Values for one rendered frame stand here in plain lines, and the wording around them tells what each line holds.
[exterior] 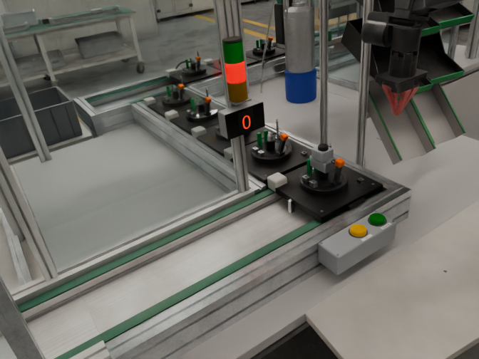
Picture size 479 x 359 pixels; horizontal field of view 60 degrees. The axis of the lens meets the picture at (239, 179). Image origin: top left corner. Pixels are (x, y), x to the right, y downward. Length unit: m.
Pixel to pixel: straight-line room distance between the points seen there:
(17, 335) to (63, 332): 0.32
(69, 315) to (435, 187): 1.14
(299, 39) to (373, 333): 1.42
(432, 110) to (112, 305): 1.13
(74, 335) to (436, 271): 0.88
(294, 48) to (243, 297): 1.36
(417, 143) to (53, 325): 1.12
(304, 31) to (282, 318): 1.39
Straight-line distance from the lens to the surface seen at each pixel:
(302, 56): 2.08
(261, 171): 1.35
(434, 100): 1.55
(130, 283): 1.11
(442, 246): 1.26
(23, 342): 0.78
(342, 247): 1.06
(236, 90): 1.09
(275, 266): 1.01
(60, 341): 1.06
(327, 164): 1.20
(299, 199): 1.20
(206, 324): 0.98
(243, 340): 1.00
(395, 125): 1.40
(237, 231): 1.19
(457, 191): 1.50
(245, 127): 1.13
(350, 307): 1.06
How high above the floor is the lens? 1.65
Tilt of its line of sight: 31 degrees down
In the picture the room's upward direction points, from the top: 7 degrees counter-clockwise
